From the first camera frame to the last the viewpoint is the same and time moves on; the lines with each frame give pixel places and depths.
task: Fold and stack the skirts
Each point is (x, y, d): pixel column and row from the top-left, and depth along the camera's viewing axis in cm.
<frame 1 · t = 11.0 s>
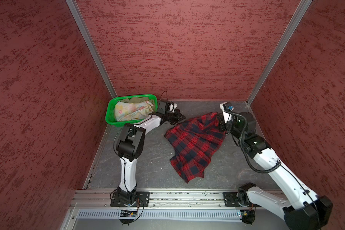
left hand: (186, 118, 93), fingers closed
right hand: (216, 116, 74), fingers closed
red plaid skirt: (195, 141, 89), point 9 cm above the table
pastel floral skirt: (125, 111, 109), point 6 cm above the table
olive green garment: (137, 99, 115), point 7 cm above the table

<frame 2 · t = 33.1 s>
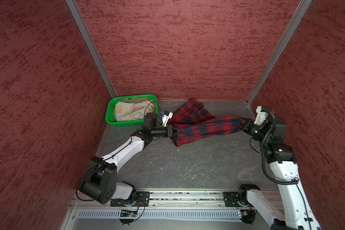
left hand: (180, 133, 78), fingers closed
right hand: (236, 121, 71), fingers closed
red plaid skirt: (194, 121, 105), point 4 cm above the table
the other named things where they were.

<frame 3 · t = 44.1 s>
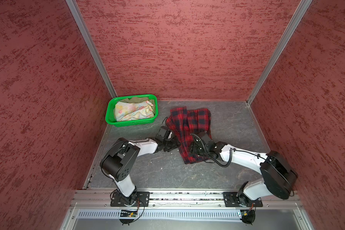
left hand: (179, 147, 92), fingers open
right hand: (191, 152, 87), fingers open
red plaid skirt: (184, 123, 98), point 9 cm above the table
the other named things where they were.

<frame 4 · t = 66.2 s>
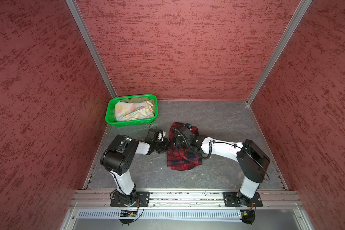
left hand: (174, 148, 93), fingers closed
right hand: (175, 144, 88), fingers closed
red plaid skirt: (178, 158, 86), point 5 cm above the table
the other named things where they were.

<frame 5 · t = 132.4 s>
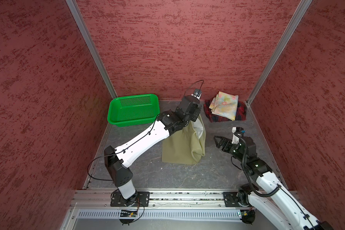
left hand: (192, 108, 73), fingers closed
right hand: (217, 141, 79), fingers open
red plaid skirt: (240, 114, 109), point 5 cm above the table
pastel floral skirt: (224, 105, 112), point 8 cm above the table
olive green garment: (186, 147, 89), point 7 cm above the table

